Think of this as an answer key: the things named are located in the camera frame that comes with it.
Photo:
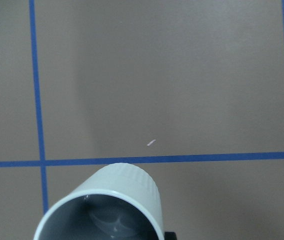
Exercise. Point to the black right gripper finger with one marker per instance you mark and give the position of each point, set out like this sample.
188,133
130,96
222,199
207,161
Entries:
170,235

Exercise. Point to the white grey mug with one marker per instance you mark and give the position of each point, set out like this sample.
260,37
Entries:
120,201

